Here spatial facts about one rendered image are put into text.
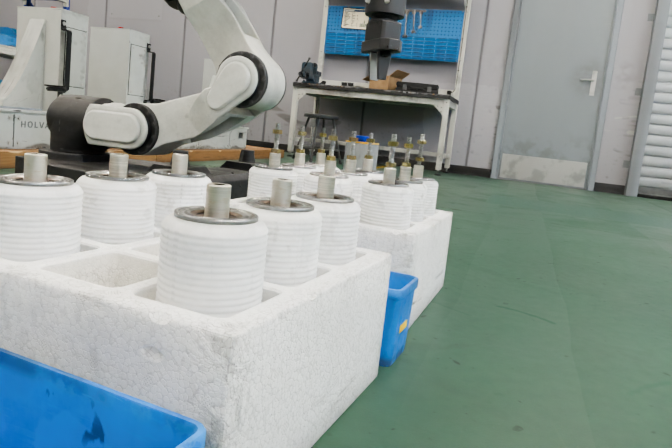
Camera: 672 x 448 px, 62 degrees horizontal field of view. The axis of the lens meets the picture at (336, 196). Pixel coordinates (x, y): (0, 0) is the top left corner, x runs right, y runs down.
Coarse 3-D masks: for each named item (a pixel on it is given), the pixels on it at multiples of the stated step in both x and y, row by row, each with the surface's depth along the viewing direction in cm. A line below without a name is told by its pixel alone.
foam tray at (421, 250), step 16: (416, 224) 106; (432, 224) 110; (448, 224) 126; (368, 240) 97; (384, 240) 96; (400, 240) 95; (416, 240) 96; (432, 240) 110; (448, 240) 130; (400, 256) 95; (416, 256) 98; (432, 256) 113; (400, 272) 95; (416, 272) 100; (432, 272) 116; (432, 288) 118; (416, 304) 104
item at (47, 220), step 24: (0, 192) 56; (24, 192) 56; (48, 192) 57; (72, 192) 60; (0, 216) 56; (24, 216) 56; (48, 216) 57; (72, 216) 60; (0, 240) 56; (24, 240) 57; (48, 240) 58; (72, 240) 61
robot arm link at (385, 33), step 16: (368, 0) 122; (384, 0) 120; (400, 0) 121; (368, 16) 127; (384, 16) 122; (400, 16) 123; (368, 32) 126; (384, 32) 121; (400, 32) 123; (368, 48) 125; (384, 48) 120; (400, 48) 122
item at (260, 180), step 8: (256, 168) 108; (256, 176) 107; (264, 176) 107; (272, 176) 107; (280, 176) 107; (288, 176) 108; (296, 176) 110; (248, 184) 110; (256, 184) 108; (264, 184) 107; (296, 184) 111; (248, 192) 110; (256, 192) 108; (264, 192) 107
